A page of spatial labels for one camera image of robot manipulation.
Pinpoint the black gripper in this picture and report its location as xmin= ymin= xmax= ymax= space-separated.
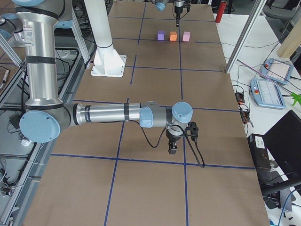
xmin=166 ymin=130 xmax=185 ymax=154
xmin=174 ymin=0 xmax=184 ymax=27

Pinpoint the orange foam cube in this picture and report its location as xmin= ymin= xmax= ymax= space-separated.
xmin=169 ymin=31 xmax=177 ymax=41

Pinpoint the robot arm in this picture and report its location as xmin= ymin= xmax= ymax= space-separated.
xmin=151 ymin=0 xmax=185 ymax=27
xmin=15 ymin=0 xmax=198 ymax=154

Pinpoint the pink foam cube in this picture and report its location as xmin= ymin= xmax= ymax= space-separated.
xmin=182 ymin=31 xmax=190 ymax=42

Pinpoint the purple foam cube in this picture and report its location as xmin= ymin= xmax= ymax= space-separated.
xmin=157 ymin=31 xmax=165 ymax=41

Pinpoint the red cylinder bottle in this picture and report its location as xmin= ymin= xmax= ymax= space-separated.
xmin=215 ymin=0 xmax=227 ymax=23

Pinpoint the black computer box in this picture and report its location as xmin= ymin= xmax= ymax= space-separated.
xmin=247 ymin=134 xmax=271 ymax=170

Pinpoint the near blue teach pendant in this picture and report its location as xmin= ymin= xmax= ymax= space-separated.
xmin=250 ymin=78 xmax=286 ymax=109

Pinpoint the blue teach pendant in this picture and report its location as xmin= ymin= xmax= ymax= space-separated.
xmin=260 ymin=58 xmax=293 ymax=85
xmin=250 ymin=78 xmax=286 ymax=109

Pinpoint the black laptop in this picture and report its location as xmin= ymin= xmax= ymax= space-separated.
xmin=263 ymin=110 xmax=301 ymax=176

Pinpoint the far blue teach pendant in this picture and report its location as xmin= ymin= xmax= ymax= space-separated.
xmin=260 ymin=58 xmax=293 ymax=85

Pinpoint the wooden beam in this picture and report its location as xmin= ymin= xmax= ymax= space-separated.
xmin=277 ymin=19 xmax=301 ymax=58

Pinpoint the reacher grabber stick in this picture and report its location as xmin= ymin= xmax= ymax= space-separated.
xmin=237 ymin=59 xmax=301 ymax=106

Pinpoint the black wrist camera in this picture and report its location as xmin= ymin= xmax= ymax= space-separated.
xmin=185 ymin=121 xmax=198 ymax=143
xmin=183 ymin=0 xmax=190 ymax=12

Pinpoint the grey aluminium frame post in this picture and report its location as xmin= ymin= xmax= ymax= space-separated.
xmin=225 ymin=0 xmax=266 ymax=73

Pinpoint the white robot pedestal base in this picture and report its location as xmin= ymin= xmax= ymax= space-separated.
xmin=84 ymin=0 xmax=127 ymax=78

